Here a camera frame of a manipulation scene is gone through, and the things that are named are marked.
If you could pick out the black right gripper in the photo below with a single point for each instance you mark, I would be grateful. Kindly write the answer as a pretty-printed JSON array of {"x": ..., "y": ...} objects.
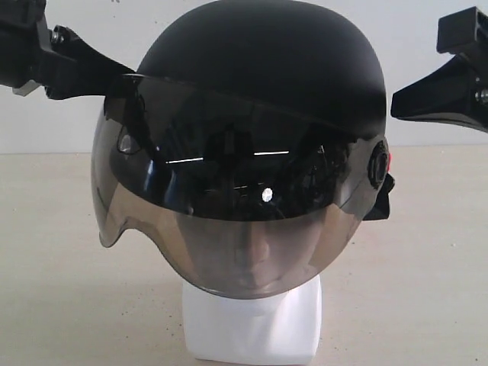
[{"x": 456, "y": 93}]

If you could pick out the white mannequin head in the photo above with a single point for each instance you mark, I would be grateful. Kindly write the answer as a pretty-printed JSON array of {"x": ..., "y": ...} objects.
[{"x": 251, "y": 324}]

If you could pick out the black helmet with tinted visor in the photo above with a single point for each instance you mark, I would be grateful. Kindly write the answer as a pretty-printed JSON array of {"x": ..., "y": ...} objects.
[{"x": 249, "y": 145}]

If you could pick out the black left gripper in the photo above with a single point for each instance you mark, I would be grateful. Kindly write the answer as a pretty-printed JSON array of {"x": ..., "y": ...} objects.
[{"x": 80, "y": 70}]

